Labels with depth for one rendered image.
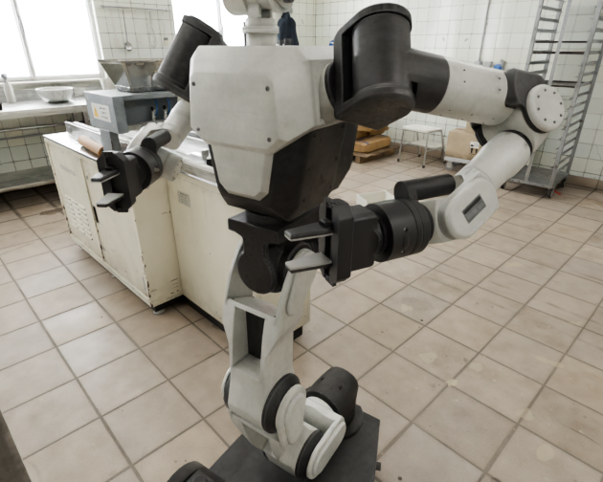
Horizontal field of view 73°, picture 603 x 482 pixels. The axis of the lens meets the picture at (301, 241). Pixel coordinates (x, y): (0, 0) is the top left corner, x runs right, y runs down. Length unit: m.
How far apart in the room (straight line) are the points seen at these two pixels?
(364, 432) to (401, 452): 0.24
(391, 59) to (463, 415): 1.57
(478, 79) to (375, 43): 0.18
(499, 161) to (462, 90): 0.13
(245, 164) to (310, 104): 0.16
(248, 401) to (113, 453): 0.93
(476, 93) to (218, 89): 0.42
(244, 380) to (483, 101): 0.74
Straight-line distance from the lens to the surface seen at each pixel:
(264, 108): 0.68
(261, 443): 1.30
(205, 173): 1.87
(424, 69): 0.68
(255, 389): 0.99
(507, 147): 0.77
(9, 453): 0.36
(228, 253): 1.87
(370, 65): 0.66
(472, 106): 0.75
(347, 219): 0.54
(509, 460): 1.88
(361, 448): 1.54
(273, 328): 0.87
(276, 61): 0.68
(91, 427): 1.99
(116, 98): 2.05
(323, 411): 1.40
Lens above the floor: 1.38
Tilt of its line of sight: 25 degrees down
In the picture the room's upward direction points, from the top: straight up
